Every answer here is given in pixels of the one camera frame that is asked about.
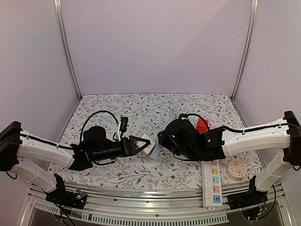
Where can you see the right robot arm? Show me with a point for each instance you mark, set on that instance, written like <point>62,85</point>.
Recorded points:
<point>284,133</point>

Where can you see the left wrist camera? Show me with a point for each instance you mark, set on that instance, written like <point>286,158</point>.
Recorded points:
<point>121,129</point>

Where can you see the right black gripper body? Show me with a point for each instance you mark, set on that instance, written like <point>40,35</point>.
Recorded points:
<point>162,139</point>

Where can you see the red cube socket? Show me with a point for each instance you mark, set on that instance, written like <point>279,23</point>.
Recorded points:
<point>202,126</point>

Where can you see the white long power strip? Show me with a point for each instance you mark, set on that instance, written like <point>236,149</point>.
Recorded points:
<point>211,185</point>

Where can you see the floral tablecloth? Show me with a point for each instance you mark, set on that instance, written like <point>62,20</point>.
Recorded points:
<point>147,114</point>

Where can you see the aluminium front rail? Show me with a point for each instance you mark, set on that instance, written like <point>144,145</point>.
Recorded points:
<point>176,207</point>

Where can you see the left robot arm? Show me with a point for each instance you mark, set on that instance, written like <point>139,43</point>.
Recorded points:
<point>18,147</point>

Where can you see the aluminium frame post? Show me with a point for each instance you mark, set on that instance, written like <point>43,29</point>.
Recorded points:
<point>66,49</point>
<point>246,49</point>

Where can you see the right aluminium frame post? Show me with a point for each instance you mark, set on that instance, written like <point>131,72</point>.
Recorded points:
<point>246,49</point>

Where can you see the round pink socket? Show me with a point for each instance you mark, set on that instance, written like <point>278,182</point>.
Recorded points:
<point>236,169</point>

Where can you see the left aluminium frame post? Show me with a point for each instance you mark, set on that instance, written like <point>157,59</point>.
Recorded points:
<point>66,49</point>

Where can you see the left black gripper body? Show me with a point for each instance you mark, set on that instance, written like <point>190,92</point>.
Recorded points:
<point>122,151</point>

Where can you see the blue power strip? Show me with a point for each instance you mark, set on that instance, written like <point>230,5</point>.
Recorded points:
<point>155,152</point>

